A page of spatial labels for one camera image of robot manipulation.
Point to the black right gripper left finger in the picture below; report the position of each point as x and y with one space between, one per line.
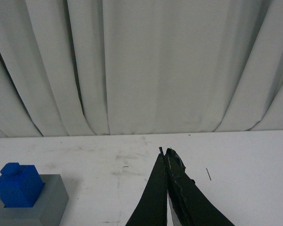
152 207

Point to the white pleated curtain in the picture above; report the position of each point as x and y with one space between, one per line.
120 67

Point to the gray cube base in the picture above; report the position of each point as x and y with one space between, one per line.
47 211

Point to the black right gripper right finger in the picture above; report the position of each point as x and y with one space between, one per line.
189 206

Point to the blue block with knob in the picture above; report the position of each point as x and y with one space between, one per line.
20 185

